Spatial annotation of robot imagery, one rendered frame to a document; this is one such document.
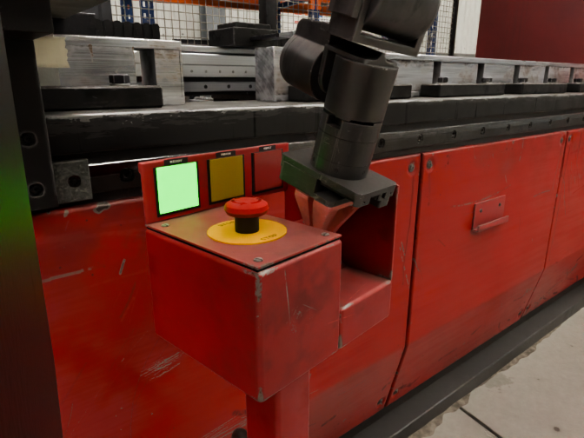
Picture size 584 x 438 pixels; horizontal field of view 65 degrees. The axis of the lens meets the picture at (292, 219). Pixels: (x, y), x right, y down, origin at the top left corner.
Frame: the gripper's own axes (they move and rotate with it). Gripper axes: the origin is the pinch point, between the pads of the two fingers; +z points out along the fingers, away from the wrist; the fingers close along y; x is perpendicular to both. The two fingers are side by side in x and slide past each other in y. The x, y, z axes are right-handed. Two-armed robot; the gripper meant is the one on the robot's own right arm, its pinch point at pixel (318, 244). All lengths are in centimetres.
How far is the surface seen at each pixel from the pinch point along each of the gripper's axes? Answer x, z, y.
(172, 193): 12.1, -4.1, 10.0
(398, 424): -55, 72, -3
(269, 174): -1.2, -3.9, 10.0
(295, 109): -18.1, -6.7, 22.6
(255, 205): 10.1, -6.9, 0.6
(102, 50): 4.3, -10.5, 39.9
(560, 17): -199, -31, 40
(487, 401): -86, 73, -16
